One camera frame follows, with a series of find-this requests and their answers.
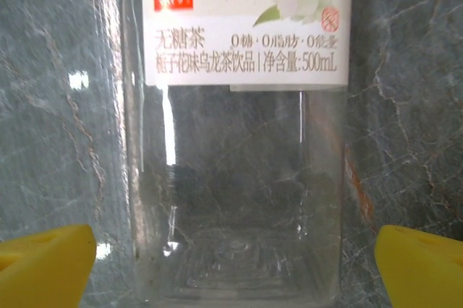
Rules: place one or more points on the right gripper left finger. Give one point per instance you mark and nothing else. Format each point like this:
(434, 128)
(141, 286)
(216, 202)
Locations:
(43, 268)

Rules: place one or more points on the clear tea bottle white label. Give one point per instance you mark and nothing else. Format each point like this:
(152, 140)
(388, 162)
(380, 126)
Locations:
(235, 141)

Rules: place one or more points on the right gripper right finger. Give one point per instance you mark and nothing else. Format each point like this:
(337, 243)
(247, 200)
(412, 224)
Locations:
(423, 272)

